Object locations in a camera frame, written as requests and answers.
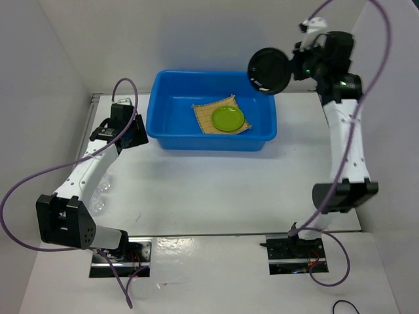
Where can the clear plastic cup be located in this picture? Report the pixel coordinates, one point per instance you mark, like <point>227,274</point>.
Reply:
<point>96,204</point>
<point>105,183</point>

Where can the woven bamboo placemat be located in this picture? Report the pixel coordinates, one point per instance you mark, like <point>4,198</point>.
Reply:
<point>203,116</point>

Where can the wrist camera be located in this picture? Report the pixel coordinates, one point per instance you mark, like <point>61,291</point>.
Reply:
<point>311,29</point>
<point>124,101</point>

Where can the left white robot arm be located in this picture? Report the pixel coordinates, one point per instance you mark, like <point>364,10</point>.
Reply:
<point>99,237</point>

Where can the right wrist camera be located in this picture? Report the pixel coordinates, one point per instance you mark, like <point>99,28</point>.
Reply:
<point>311,29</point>

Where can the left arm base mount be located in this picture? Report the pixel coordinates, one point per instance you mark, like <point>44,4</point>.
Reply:
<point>135,261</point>

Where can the black round bowl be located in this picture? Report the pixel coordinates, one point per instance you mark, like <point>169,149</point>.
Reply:
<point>269,71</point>

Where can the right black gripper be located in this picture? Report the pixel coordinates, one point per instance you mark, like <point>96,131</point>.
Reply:
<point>297,56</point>

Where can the green round plate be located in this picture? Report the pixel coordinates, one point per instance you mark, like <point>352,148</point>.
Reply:
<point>227,118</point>

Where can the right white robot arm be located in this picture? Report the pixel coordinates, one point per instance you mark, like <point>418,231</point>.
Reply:
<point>325,57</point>

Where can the blue plastic bin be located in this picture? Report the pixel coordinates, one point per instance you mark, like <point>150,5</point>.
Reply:
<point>172,122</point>

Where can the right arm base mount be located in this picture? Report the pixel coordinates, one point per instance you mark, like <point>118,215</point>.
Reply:
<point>287,255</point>

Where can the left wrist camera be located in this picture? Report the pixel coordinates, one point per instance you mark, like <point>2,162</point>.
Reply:
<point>124,101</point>

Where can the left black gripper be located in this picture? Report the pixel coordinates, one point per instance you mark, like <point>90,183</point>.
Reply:
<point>141,136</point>

